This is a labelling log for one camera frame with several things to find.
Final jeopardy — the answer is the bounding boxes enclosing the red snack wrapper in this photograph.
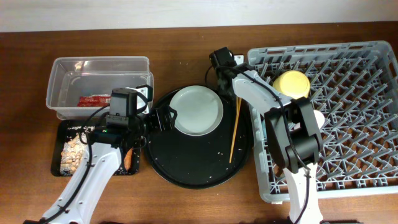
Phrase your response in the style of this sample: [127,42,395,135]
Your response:
[77,95,111,107]

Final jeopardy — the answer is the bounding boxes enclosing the blue cup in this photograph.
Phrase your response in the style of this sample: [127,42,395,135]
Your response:
[261,120,267,139]

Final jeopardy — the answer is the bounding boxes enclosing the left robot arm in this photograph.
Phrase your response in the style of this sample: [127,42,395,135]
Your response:
[39,85,177,223]

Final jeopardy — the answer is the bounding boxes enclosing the grey dishwasher rack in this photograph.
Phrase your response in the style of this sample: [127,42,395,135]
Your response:
[247,41,397,198]

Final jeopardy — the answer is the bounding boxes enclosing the grey plate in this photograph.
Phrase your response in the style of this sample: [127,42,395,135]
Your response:
[169,85,224,136]

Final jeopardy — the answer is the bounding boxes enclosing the black rectangular tray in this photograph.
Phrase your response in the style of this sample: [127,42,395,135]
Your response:
[50,119,141,177]

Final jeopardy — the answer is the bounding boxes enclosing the orange carrot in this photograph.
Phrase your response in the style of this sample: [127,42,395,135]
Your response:
[124,148,133,171]

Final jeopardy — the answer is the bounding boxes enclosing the round black serving tray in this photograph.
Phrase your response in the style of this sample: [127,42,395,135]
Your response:
[145,88,253,189]

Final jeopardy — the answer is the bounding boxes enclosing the clear plastic bin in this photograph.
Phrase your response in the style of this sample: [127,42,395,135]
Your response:
[46,56,154,119]

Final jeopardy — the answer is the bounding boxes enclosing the pink cup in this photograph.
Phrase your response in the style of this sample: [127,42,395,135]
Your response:
[313,110,325,129]

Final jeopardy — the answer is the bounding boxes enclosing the wooden chopstick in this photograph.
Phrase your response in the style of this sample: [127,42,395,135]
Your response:
[229,97,241,163]

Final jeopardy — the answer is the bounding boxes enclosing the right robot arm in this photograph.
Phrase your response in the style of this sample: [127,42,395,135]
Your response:
[209,47,323,224]

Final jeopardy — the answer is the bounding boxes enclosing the yellow bowl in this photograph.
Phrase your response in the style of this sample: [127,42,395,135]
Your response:
[272,70,310,99]

